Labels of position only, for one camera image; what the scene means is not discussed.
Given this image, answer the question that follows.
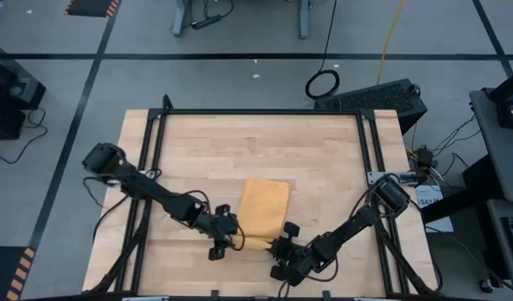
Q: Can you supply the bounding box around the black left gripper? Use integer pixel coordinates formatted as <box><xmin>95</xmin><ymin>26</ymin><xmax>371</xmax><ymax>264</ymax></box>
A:
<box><xmin>208</xmin><ymin>203</ymin><xmax>240</xmax><ymax>261</ymax></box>

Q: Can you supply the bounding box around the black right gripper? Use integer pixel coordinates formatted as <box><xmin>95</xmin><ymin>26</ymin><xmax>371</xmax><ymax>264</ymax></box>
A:
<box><xmin>271</xmin><ymin>221</ymin><xmax>320</xmax><ymax>288</ymax></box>

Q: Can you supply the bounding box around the yellow waffle towel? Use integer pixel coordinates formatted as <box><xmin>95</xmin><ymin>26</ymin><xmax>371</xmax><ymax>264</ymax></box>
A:
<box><xmin>232</xmin><ymin>176</ymin><xmax>292</xmax><ymax>252</ymax></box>

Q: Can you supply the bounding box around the white printed label sheet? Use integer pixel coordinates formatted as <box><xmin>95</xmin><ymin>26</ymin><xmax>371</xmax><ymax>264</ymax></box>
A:
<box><xmin>414</xmin><ymin>185</ymin><xmax>445</xmax><ymax>210</ymax></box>

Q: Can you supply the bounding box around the black power adapter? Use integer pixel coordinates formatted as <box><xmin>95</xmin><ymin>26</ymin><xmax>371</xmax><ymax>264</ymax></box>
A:
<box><xmin>417</xmin><ymin>145</ymin><xmax>435</xmax><ymax>169</ymax></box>

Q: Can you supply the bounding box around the black computer tower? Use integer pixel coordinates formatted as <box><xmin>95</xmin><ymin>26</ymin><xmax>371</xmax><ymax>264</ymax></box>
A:
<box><xmin>313</xmin><ymin>78</ymin><xmax>429</xmax><ymax>135</ymax></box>

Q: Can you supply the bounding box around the black power strip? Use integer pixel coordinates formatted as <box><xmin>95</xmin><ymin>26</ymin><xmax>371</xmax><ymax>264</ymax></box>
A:
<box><xmin>190</xmin><ymin>14</ymin><xmax>223</xmax><ymax>31</ymax></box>

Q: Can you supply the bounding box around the black orange striped mat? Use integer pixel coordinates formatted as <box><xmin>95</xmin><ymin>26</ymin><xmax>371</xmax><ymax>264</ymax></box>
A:
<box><xmin>0</xmin><ymin>245</ymin><xmax>38</xmax><ymax>301</ymax></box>
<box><xmin>65</xmin><ymin>0</ymin><xmax>122</xmax><ymax>18</ymax></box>

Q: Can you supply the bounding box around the grey desk leg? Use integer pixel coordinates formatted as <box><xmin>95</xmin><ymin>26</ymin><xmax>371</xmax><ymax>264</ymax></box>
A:
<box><xmin>297</xmin><ymin>0</ymin><xmax>312</xmax><ymax>41</ymax></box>
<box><xmin>170</xmin><ymin>0</ymin><xmax>196</xmax><ymax>38</ymax></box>

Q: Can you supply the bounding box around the grey equipment cart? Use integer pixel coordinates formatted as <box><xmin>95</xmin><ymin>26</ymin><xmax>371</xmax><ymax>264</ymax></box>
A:
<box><xmin>469</xmin><ymin>87</ymin><xmax>513</xmax><ymax>293</ymax></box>

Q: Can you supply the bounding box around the black floor box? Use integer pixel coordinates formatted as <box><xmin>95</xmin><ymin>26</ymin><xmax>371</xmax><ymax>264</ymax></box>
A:
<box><xmin>0</xmin><ymin>99</ymin><xmax>28</xmax><ymax>141</ymax></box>

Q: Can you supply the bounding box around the black machine with round knob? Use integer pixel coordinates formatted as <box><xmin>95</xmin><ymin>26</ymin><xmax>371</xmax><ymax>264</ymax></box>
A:
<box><xmin>0</xmin><ymin>39</ymin><xmax>48</xmax><ymax>112</ymax></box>

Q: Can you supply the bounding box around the black monitor on cart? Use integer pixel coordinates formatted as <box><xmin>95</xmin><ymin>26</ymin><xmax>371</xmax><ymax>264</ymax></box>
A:
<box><xmin>489</xmin><ymin>66</ymin><xmax>513</xmax><ymax>132</ymax></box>

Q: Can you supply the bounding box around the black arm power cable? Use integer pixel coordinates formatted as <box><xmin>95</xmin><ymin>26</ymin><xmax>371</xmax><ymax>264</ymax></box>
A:
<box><xmin>83</xmin><ymin>177</ymin><xmax>130</xmax><ymax>242</ymax></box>

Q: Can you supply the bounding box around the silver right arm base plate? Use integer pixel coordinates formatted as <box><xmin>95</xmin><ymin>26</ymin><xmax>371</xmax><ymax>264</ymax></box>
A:
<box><xmin>367</xmin><ymin>171</ymin><xmax>419</xmax><ymax>186</ymax></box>

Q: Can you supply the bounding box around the black aluminium table frame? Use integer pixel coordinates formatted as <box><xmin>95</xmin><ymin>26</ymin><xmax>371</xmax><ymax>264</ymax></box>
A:
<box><xmin>83</xmin><ymin>94</ymin><xmax>444</xmax><ymax>298</ymax></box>

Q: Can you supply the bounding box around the black coiled hanging cable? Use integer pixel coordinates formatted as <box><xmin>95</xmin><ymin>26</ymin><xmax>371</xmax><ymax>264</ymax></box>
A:
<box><xmin>304</xmin><ymin>0</ymin><xmax>342</xmax><ymax>101</ymax></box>

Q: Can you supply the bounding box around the black loose floor cable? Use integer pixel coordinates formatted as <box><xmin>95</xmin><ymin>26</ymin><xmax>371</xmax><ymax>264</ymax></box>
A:
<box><xmin>0</xmin><ymin>107</ymin><xmax>49</xmax><ymax>165</ymax></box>

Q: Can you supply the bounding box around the yellow hanging cable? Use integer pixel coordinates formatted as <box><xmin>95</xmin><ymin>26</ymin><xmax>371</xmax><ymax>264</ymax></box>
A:
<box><xmin>376</xmin><ymin>0</ymin><xmax>407</xmax><ymax>86</ymax></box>

